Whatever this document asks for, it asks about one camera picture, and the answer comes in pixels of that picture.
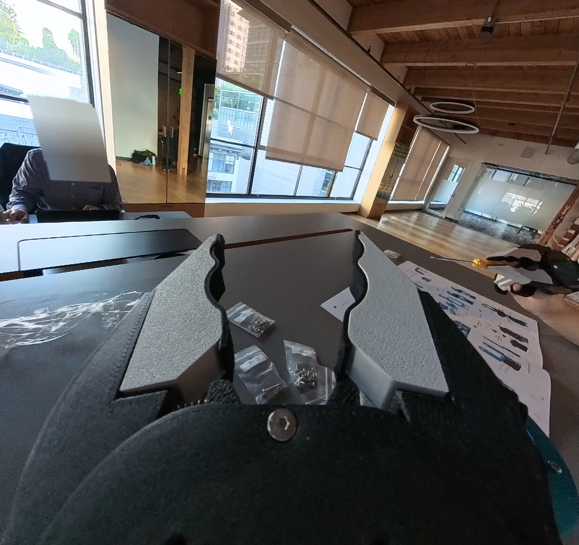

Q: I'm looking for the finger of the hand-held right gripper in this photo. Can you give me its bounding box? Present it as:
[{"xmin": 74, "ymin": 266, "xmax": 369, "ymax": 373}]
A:
[
  {"xmin": 486, "ymin": 247, "xmax": 536, "ymax": 268},
  {"xmin": 494, "ymin": 265, "xmax": 540, "ymax": 294}
]

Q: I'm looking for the person's right hand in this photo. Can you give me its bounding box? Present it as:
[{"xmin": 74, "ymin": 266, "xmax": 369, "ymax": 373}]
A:
[{"xmin": 510, "ymin": 282, "xmax": 562, "ymax": 326}]

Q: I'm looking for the frosted glass partition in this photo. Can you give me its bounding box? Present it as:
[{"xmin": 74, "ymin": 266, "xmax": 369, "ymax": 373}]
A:
[{"xmin": 460, "ymin": 164, "xmax": 567, "ymax": 239}]

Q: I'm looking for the person's right forearm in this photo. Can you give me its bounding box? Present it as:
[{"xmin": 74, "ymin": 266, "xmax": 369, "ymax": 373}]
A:
[{"xmin": 543, "ymin": 292, "xmax": 579, "ymax": 345}]

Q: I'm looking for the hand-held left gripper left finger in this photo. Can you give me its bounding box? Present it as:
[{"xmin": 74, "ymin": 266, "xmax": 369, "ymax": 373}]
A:
[{"xmin": 120, "ymin": 234, "xmax": 236, "ymax": 395}]

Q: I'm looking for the clear bag of nuts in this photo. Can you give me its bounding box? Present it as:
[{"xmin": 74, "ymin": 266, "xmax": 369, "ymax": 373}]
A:
[{"xmin": 226, "ymin": 301, "xmax": 276, "ymax": 338}]

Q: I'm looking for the clear crumpled plastic wrap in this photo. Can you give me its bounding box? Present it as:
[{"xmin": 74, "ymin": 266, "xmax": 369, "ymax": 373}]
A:
[{"xmin": 0, "ymin": 288, "xmax": 152, "ymax": 349}]

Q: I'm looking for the clear bag of screws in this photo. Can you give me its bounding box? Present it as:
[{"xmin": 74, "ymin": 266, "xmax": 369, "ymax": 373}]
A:
[
  {"xmin": 283, "ymin": 340, "xmax": 336, "ymax": 406},
  {"xmin": 234, "ymin": 344, "xmax": 288, "ymax": 405}
]

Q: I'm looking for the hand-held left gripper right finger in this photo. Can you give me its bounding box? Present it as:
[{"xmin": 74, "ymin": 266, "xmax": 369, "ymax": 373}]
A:
[{"xmin": 334, "ymin": 230, "xmax": 451, "ymax": 413}]

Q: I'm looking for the black laptop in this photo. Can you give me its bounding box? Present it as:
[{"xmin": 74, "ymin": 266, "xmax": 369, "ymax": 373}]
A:
[{"xmin": 35, "ymin": 209, "xmax": 122, "ymax": 224}]

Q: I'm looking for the printed instruction sheet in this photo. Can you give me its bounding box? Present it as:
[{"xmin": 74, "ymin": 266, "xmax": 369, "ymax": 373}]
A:
[
  {"xmin": 320, "ymin": 287, "xmax": 553, "ymax": 438},
  {"xmin": 397, "ymin": 260, "xmax": 540, "ymax": 343}
]

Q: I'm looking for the yellow handled screwdriver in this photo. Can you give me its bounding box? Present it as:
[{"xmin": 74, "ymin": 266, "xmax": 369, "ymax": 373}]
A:
[{"xmin": 430, "ymin": 255, "xmax": 499, "ymax": 269}]

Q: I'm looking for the large beige window blind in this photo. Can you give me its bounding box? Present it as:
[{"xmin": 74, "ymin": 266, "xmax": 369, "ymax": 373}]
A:
[{"xmin": 264, "ymin": 33, "xmax": 368, "ymax": 173}]

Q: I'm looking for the small ring ceiling lamp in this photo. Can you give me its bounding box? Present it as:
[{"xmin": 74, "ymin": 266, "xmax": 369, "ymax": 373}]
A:
[{"xmin": 428, "ymin": 100, "xmax": 476, "ymax": 115}]

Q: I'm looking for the large ring ceiling lamp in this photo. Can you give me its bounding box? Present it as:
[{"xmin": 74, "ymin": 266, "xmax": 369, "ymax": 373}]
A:
[{"xmin": 412, "ymin": 113, "xmax": 480, "ymax": 135}]

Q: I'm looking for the narrow beige window blind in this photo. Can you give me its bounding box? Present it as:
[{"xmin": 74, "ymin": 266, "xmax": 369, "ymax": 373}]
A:
[{"xmin": 355, "ymin": 90, "xmax": 390, "ymax": 141}]

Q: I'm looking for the teal round metal plate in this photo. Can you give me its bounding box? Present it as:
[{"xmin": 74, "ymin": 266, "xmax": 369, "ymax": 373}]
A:
[{"xmin": 524, "ymin": 413, "xmax": 579, "ymax": 545}]

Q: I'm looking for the dark grey desk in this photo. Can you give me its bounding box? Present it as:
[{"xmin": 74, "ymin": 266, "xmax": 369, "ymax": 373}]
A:
[{"xmin": 0, "ymin": 211, "xmax": 579, "ymax": 545}]

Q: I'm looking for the black desk cable flap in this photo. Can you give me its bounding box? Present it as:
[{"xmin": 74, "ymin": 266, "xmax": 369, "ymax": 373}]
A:
[{"xmin": 18, "ymin": 229, "xmax": 203, "ymax": 272}]

